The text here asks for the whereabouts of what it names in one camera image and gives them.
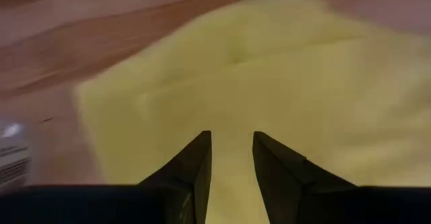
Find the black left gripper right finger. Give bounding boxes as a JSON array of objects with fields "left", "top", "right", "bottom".
[{"left": 252, "top": 130, "right": 358, "bottom": 224}]

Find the yellow garment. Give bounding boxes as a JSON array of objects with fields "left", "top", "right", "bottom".
[{"left": 75, "top": 0, "right": 431, "bottom": 224}]

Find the clear spray bottle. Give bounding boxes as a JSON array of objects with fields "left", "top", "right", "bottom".
[{"left": 0, "top": 119, "right": 33, "bottom": 192}]

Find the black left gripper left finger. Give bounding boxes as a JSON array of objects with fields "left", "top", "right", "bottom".
[{"left": 137, "top": 130, "right": 213, "bottom": 224}]

